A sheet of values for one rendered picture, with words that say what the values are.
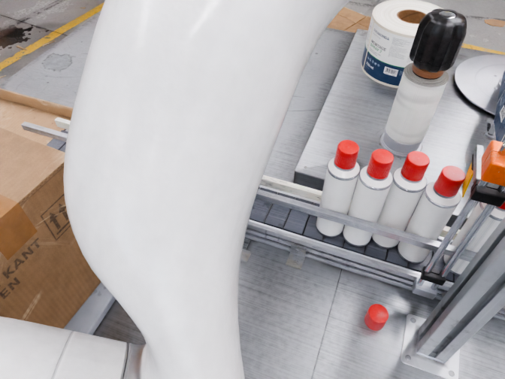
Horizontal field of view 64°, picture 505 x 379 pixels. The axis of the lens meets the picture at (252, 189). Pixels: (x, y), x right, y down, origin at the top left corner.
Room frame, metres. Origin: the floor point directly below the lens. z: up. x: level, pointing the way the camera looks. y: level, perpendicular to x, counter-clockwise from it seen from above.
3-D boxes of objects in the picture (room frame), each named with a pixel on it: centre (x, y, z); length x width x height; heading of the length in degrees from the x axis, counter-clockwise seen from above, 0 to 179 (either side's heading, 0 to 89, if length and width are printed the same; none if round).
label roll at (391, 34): (1.00, -0.40, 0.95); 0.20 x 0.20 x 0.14
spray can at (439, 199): (0.40, -0.29, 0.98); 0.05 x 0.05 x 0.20
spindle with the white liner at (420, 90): (0.69, -0.34, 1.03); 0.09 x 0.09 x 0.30
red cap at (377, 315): (0.29, -0.21, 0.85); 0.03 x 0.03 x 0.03
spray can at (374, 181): (0.44, -0.19, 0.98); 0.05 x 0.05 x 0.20
